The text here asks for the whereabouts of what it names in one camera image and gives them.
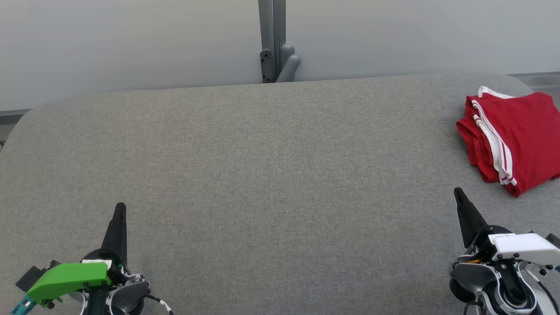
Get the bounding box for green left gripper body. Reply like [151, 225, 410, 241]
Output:
[26, 248, 130, 307]

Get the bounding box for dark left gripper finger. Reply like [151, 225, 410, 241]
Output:
[101, 202, 128, 264]

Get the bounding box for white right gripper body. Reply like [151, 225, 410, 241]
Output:
[475, 225, 560, 266]

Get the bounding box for grey fabric sofa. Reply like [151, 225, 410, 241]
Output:
[0, 72, 560, 315]

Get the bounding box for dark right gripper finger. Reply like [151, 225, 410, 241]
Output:
[454, 187, 490, 248]

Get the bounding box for red Bulls 23 shorts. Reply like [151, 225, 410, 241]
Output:
[456, 86, 560, 198]

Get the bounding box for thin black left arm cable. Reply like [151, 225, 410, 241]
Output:
[147, 295, 175, 315]

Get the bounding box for teal left camera cable plug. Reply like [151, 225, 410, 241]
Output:
[11, 295, 38, 315]

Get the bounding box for grey partition post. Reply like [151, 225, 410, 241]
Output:
[258, 0, 287, 84]

